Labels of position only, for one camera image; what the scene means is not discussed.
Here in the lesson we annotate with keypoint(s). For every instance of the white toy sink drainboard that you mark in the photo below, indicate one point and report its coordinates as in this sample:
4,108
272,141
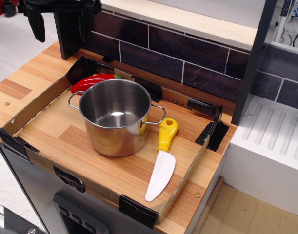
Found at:
262,157

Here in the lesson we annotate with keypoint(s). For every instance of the dark grey vertical post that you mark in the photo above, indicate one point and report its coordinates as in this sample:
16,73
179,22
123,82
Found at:
69,37

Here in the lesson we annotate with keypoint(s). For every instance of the cardboard fence with black tape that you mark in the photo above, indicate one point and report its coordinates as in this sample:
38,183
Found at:
44,140

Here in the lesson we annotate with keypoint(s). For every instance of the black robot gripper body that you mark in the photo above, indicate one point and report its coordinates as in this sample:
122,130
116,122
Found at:
46,6

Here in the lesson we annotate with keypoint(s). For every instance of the light wooden shelf ledge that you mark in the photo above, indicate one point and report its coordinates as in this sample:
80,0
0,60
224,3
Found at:
216,30

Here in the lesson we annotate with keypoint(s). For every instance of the yellow handled toy knife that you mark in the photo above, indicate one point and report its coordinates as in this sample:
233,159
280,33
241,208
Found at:
165,161

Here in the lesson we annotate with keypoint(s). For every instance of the stainless steel metal pot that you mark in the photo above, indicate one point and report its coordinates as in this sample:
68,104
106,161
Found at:
116,115

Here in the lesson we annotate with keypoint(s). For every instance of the red toy chili pepper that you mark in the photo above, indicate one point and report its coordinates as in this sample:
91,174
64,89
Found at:
86,83

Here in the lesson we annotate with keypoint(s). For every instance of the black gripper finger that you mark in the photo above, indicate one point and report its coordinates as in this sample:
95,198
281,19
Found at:
37,24
85,21

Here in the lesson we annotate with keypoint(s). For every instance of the dark grey cabinet side panel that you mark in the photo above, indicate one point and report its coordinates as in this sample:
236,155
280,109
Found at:
264,37

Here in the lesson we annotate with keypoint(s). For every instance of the grey oven control panel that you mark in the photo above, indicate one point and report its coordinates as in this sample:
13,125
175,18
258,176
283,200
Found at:
77,220

